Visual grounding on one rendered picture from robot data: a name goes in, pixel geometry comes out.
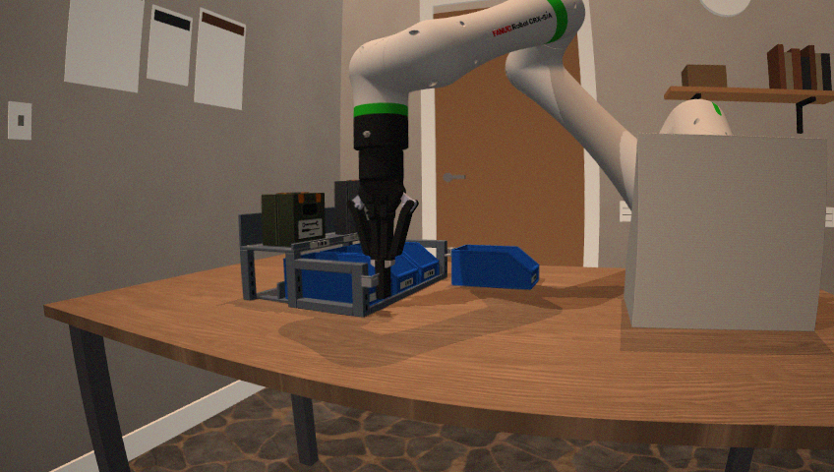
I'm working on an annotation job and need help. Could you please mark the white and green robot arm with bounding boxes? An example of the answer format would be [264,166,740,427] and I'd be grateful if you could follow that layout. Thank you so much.
[349,0,733,210]

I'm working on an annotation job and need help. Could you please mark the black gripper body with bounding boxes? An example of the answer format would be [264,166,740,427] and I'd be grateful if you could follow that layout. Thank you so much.
[358,149,406,213]

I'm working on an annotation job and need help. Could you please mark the grey metal shelf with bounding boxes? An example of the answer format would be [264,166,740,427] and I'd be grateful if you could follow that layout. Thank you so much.
[238,206,455,318]

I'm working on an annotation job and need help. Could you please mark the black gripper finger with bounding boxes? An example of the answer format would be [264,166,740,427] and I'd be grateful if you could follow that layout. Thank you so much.
[346,193,381,274]
[378,192,419,299]

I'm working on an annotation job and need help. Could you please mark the blue bin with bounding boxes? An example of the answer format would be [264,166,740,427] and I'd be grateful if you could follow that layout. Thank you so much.
[402,242,438,284]
[283,252,384,306]
[320,246,417,295]
[451,245,539,290]

